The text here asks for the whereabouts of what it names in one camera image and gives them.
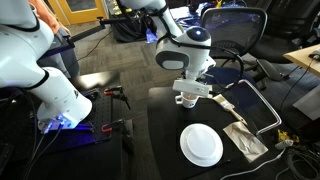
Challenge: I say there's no chrome metal bar frame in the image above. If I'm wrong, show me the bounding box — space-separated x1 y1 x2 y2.
223 79 283 136

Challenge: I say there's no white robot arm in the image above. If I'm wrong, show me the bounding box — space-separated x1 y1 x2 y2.
0 0 215 130

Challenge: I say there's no upper red black clamp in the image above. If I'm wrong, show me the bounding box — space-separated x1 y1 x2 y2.
103 86 131 109

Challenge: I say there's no light wooden desk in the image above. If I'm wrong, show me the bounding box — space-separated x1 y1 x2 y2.
284 44 320 77

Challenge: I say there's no beige folded napkin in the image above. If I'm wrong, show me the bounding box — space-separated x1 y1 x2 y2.
207 84 213 99

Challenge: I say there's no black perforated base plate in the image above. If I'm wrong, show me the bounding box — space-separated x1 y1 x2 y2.
37 88 112 149

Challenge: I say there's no wooden handled paint brush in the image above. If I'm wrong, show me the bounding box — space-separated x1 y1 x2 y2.
213 94 247 125

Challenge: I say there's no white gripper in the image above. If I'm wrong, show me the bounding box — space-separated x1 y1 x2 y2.
184 69 204 80

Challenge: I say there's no lower red black clamp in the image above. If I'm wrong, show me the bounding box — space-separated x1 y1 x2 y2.
101 119 133 146

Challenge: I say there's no yellow door frame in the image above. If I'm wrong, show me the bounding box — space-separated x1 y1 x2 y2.
48 0 107 25

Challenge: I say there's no black mesh office chair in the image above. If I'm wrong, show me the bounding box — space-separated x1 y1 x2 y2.
200 7 267 89

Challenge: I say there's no white cable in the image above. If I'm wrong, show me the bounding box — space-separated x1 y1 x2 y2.
219 139 294 180

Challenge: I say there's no white ceramic mug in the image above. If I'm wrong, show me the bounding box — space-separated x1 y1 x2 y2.
175 94 199 109

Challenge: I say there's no red black clamp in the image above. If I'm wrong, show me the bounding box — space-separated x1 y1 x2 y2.
103 86 131 109
101 119 133 146

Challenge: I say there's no white round plate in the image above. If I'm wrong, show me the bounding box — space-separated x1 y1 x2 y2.
180 123 223 167

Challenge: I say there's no yellow black tool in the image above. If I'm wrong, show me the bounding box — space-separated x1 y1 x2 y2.
277 129 300 144

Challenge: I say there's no black computer mouse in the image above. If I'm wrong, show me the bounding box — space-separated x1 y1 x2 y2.
309 49 320 60

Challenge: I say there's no person in orange shirt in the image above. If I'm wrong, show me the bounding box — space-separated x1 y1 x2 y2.
28 0 80 78

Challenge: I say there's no black tripod pole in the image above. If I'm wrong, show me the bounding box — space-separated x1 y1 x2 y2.
41 17 127 59

